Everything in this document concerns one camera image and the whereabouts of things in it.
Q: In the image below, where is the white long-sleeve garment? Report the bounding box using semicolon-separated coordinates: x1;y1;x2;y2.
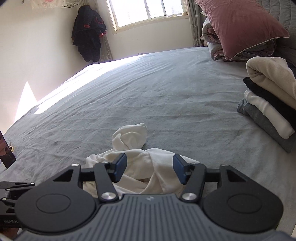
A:
84;123;185;197

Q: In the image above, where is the dark phone screen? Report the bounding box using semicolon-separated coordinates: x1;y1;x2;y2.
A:
0;133;16;169

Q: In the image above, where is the grey bed sheet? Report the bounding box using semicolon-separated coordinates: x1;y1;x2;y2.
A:
1;47;295;233

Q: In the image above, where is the white folded garment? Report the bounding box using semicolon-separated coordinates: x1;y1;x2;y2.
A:
244;89;295;139

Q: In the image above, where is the black folded garment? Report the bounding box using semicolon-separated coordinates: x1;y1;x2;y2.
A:
243;77;296;130

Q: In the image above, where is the beige folded garment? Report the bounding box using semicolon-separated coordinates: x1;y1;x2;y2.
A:
246;57;295;108

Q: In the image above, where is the rolled grey pink quilt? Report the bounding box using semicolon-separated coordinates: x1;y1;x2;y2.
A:
202;17;276;61

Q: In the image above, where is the dark hanging jacket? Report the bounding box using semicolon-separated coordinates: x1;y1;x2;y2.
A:
71;5;107;63

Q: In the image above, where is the pink velvet pillow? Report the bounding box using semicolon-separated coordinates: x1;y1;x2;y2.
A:
196;1;290;61

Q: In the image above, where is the window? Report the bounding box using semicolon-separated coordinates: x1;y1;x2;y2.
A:
106;0;188;32

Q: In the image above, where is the grey curtain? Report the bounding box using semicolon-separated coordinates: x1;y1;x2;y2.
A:
187;0;202;47

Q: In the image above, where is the grey quilted headboard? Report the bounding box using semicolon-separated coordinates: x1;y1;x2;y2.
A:
257;0;296;66

